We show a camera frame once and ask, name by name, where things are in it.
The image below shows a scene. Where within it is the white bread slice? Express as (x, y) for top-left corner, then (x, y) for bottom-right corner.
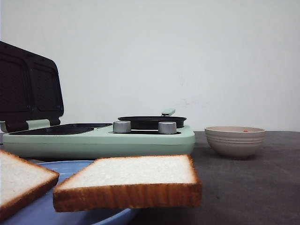
(53, 154), (202, 212)
(0, 150), (60, 221)

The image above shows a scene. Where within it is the beige ribbed ceramic bowl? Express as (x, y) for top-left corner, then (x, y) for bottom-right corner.
(204, 126), (266, 158)

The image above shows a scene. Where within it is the breakfast maker hinged lid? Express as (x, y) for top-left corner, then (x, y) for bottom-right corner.
(0, 42), (64, 133)

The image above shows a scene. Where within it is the mint green breakfast maker base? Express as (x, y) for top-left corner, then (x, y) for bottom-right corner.
(3, 120), (195, 159)

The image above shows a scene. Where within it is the small black frying pan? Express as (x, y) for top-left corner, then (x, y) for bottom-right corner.
(118, 108), (187, 130)

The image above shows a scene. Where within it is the right silver control knob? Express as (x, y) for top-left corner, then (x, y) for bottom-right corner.
(158, 121), (177, 135)

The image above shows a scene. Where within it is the silver control knob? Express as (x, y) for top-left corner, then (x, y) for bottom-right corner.
(158, 121), (177, 135)
(112, 121), (131, 134)

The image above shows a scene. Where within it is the left silver control knob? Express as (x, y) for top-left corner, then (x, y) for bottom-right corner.
(112, 121), (131, 134)

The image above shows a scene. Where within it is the blue plastic plate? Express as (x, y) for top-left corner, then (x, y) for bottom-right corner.
(0, 160), (140, 225)

